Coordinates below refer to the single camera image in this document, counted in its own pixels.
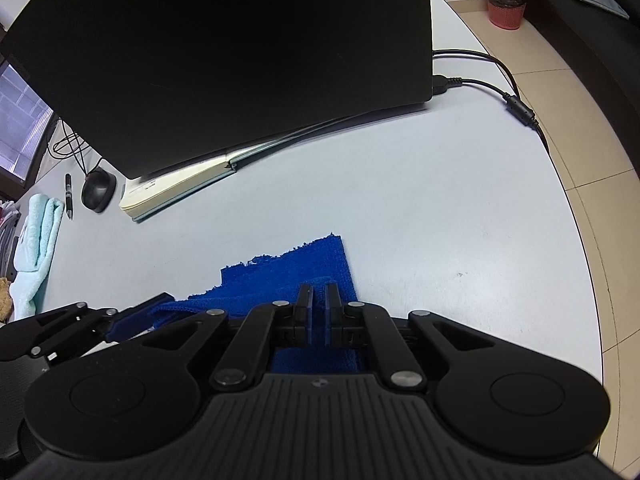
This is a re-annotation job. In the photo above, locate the light blue folded towel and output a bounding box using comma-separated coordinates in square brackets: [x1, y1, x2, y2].
[10, 193, 64, 321]

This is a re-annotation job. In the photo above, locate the cream notebook with teal cover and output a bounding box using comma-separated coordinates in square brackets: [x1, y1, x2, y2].
[119, 103, 426, 223]

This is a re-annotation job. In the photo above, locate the black computer mouse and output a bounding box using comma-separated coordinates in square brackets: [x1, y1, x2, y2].
[81, 167, 117, 214]

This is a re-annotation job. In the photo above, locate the black marker pen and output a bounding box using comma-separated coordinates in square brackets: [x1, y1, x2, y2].
[64, 174, 74, 220]

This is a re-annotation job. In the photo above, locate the computer monitor screen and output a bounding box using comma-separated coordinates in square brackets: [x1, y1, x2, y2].
[0, 58, 58, 200]

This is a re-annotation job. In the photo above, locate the black laptop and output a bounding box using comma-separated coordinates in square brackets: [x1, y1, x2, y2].
[1, 0, 433, 179]

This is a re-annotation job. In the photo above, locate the red waste bin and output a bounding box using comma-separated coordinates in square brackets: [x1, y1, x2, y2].
[486, 0, 528, 30]

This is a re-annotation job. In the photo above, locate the black leather chair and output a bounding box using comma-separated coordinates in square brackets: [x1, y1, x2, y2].
[525, 0, 639, 168]

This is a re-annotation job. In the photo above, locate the black mouse cable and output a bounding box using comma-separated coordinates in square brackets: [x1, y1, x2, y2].
[45, 118, 108, 174]

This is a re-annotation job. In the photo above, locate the black laptop cable with ferrite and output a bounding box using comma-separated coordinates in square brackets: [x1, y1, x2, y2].
[430, 74, 551, 158]

